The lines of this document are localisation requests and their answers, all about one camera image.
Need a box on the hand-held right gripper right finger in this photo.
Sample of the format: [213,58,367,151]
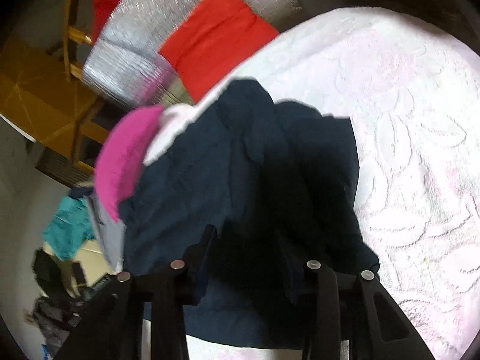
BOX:
[277,240,421,360]

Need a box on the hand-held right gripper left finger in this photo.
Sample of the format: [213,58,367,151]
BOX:
[52,226,223,360]

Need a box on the dark navy garment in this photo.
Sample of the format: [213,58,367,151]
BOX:
[122,79,380,349]

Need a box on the pile of dark clothes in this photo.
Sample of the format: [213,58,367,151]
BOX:
[25,247,118,350]

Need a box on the grey garment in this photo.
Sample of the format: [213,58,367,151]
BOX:
[88,194,127,271]

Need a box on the magenta pillow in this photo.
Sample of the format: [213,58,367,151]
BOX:
[94,105,166,223]

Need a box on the teal cloth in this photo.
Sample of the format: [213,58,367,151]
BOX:
[42,197,97,262]

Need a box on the pale pink textured blanket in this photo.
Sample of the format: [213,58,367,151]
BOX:
[142,5,480,360]

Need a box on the orange-red cloth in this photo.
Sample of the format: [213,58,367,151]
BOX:
[158,0,280,103]

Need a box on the silver foil insulation mat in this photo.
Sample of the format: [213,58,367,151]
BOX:
[82,0,301,108]

